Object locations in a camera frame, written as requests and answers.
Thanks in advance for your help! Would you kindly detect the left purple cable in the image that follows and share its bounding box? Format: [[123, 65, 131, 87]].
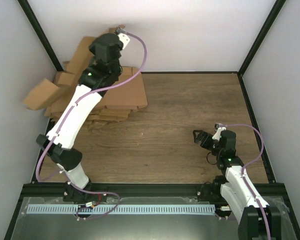
[[35, 31, 148, 221]]

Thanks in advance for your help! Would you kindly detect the black aluminium frame rail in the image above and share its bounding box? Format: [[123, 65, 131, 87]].
[[19, 182, 287, 201]]

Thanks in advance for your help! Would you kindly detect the grey metal base plate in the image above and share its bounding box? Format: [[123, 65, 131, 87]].
[[10, 196, 297, 240]]

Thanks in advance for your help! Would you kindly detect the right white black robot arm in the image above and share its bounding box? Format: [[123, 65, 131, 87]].
[[192, 124, 282, 240]]

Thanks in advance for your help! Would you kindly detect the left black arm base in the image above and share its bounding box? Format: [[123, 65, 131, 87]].
[[62, 182, 108, 203]]

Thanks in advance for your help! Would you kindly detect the light blue slotted cable duct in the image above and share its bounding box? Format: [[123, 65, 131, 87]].
[[26, 204, 216, 216]]

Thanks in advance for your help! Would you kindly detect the brown cardboard box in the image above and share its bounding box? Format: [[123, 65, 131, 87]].
[[22, 28, 122, 111]]

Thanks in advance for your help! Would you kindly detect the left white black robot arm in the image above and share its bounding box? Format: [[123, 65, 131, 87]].
[[36, 33, 130, 202]]

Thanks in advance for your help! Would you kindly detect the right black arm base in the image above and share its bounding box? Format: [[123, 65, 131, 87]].
[[197, 175, 228, 204]]

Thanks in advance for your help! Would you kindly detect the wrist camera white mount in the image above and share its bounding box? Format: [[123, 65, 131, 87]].
[[212, 123, 227, 141], [115, 27, 131, 50]]

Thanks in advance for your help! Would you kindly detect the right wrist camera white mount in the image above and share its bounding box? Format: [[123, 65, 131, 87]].
[[212, 123, 227, 141]]

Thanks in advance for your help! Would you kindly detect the stack of flat cardboard blanks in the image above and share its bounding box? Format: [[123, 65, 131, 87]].
[[44, 74, 148, 129]]

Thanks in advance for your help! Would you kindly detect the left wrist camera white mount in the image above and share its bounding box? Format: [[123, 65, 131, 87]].
[[115, 27, 131, 50]]

